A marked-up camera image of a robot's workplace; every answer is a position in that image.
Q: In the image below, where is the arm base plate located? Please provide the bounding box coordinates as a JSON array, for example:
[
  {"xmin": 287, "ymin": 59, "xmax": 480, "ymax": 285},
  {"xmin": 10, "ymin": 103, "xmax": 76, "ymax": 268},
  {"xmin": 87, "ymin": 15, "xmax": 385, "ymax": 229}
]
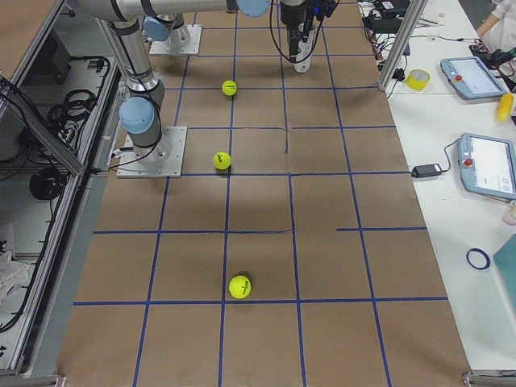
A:
[
  {"xmin": 149, "ymin": 24, "xmax": 202, "ymax": 56},
  {"xmin": 116, "ymin": 127, "xmax": 187, "ymax": 178}
]

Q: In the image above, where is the yellow tape roll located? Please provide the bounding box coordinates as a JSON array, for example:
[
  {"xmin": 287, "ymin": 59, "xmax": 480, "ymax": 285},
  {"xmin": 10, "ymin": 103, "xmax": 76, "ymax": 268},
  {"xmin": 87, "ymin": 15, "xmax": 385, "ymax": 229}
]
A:
[{"xmin": 406, "ymin": 69, "xmax": 431, "ymax": 91}]

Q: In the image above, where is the tennis ball front centre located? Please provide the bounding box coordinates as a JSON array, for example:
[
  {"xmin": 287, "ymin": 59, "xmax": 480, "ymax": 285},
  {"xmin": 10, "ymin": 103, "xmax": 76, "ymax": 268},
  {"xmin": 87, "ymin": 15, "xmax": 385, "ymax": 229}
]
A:
[{"xmin": 213, "ymin": 152, "xmax": 231, "ymax": 171}]

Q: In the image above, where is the lower teach pendant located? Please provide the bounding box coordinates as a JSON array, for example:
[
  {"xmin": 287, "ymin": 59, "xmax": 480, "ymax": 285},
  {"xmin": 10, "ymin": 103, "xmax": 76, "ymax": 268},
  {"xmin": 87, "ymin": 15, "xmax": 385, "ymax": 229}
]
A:
[{"xmin": 458, "ymin": 133, "xmax": 515, "ymax": 201}]

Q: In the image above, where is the blue tape ring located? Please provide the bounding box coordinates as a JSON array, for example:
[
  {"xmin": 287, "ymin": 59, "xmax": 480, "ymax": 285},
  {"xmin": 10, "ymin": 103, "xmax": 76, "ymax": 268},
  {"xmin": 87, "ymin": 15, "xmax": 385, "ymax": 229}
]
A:
[{"xmin": 465, "ymin": 248, "xmax": 492, "ymax": 271}]

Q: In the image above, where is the tennis ball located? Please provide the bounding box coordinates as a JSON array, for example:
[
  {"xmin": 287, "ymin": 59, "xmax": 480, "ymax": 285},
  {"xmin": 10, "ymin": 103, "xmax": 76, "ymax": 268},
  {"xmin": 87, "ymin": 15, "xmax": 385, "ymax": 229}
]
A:
[
  {"xmin": 213, "ymin": 152, "xmax": 231, "ymax": 171},
  {"xmin": 221, "ymin": 80, "xmax": 238, "ymax": 97}
]

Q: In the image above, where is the teach pendant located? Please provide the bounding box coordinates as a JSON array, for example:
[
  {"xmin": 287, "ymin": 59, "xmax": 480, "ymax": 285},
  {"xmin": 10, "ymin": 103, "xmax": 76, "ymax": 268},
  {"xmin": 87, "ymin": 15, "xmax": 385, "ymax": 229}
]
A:
[
  {"xmin": 458, "ymin": 133, "xmax": 515, "ymax": 201},
  {"xmin": 440, "ymin": 56, "xmax": 506, "ymax": 99}
]

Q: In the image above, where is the upper teach pendant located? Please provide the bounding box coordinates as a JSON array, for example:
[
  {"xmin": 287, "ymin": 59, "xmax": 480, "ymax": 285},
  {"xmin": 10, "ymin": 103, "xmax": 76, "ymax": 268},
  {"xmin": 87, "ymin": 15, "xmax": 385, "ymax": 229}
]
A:
[{"xmin": 440, "ymin": 56, "xmax": 506, "ymax": 99}]

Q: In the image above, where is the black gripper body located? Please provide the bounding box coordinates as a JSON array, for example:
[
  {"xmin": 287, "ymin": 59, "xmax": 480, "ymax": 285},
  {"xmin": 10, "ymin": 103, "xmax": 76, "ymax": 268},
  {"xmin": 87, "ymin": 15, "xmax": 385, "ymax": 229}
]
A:
[{"xmin": 280, "ymin": 0, "xmax": 337, "ymax": 42}]

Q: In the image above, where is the teal box corner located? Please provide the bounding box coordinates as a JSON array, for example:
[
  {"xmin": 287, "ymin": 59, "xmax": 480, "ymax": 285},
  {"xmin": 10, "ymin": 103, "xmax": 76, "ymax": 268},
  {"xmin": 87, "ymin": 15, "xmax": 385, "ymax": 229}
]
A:
[{"xmin": 494, "ymin": 235, "xmax": 516, "ymax": 306}]

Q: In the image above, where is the aluminium frame post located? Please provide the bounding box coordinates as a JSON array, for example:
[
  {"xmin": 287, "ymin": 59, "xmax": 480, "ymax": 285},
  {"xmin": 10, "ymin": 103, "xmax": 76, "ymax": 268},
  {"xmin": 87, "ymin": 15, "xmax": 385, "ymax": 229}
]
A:
[{"xmin": 377, "ymin": 0, "xmax": 427, "ymax": 91}]

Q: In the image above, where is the tennis ball front left corner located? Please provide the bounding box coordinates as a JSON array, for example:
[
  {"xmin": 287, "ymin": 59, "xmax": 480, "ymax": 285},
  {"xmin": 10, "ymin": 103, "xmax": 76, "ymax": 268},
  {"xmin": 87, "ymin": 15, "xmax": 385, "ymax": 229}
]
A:
[{"xmin": 228, "ymin": 274, "xmax": 252, "ymax": 300}]

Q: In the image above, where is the clear tennis ball can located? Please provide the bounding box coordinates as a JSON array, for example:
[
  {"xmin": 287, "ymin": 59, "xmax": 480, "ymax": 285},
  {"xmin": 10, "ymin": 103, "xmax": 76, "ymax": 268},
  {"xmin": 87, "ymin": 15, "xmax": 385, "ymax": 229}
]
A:
[{"xmin": 293, "ymin": 40, "xmax": 312, "ymax": 73}]

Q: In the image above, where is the yellow banana toy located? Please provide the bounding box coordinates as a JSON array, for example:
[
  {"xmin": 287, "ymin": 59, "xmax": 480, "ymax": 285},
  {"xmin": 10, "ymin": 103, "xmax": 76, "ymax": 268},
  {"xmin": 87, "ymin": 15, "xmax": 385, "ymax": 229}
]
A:
[{"xmin": 496, "ymin": 93, "xmax": 515, "ymax": 123}]

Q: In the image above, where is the tennis ball front right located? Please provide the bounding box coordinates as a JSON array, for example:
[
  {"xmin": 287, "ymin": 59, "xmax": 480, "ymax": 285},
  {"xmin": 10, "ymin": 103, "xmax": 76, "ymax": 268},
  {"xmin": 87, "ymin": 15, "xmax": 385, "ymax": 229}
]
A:
[{"xmin": 221, "ymin": 80, "xmax": 238, "ymax": 97}]

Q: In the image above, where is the black power adapter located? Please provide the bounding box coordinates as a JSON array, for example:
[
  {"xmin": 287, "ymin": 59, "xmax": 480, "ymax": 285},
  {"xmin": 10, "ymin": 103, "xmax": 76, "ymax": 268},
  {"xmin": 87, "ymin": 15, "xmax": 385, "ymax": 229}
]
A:
[{"xmin": 410, "ymin": 164, "xmax": 443, "ymax": 178}]

